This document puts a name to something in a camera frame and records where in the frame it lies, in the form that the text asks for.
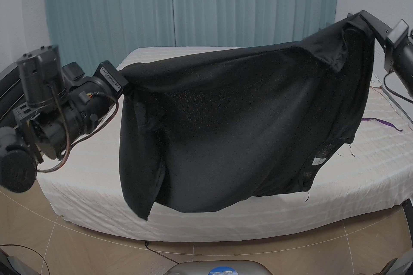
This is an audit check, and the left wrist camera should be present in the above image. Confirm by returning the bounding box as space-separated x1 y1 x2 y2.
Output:
63 63 85 81

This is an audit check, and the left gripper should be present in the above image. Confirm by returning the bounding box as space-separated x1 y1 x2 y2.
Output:
66 60 128 136

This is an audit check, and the bed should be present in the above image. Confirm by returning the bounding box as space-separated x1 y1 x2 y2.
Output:
37 47 413 243

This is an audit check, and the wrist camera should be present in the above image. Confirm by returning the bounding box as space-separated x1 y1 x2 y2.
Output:
63 63 85 81
387 20 410 48

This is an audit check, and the black chest of drawers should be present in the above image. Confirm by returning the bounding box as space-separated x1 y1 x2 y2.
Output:
0 63 26 126

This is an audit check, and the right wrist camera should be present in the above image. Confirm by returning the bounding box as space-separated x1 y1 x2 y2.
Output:
387 20 410 48

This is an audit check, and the black T-shirt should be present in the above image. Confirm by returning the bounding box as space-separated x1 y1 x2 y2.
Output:
119 17 376 222

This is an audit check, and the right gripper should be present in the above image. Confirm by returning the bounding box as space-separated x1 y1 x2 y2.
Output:
350 10 413 98

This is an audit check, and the purple garment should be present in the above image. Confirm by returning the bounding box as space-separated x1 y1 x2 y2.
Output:
361 117 403 132

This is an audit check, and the black cable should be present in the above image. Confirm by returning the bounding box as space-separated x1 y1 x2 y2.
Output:
0 244 49 275
145 240 176 264

